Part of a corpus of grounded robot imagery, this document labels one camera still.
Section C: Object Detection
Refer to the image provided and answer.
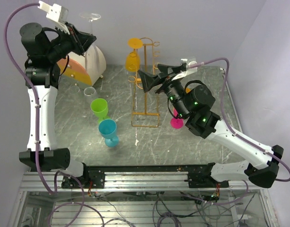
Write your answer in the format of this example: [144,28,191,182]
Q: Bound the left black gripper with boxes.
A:
[48,22,98,61]

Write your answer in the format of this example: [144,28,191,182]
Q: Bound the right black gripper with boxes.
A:
[138,63,189,118]

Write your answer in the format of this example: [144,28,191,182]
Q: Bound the clear wine glass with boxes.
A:
[84,87,97,99]
[68,86,80,96]
[78,12,102,76]

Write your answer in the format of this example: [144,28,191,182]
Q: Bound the yellow wine glass front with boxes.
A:
[125,38,143,72]

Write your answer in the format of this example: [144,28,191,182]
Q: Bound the pink plastic wine glass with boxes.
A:
[170,117,184,129]

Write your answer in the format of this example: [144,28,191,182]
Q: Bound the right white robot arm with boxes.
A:
[138,64,283,188]

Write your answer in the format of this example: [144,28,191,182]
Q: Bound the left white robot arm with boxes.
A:
[19,22,96,188]

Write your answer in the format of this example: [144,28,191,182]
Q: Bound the green plastic wine glass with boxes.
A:
[90,98,110,125]

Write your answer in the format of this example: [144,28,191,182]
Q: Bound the blue plastic wine glass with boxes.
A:
[98,119,119,148]

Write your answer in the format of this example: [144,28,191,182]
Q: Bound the white half-round box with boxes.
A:
[64,45,106,87]

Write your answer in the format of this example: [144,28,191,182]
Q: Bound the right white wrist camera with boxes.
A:
[172,57,198,80]

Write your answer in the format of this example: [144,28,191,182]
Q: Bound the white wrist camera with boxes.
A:
[38,0,68,23]
[172,57,198,80]

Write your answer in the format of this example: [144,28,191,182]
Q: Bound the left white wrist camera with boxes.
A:
[38,0,68,23]

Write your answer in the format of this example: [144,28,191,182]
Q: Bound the gold wire glass rack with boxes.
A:
[125,37,160,128]

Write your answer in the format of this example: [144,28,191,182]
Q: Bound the aluminium mounting rail frame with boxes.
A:
[19,163,268,192]

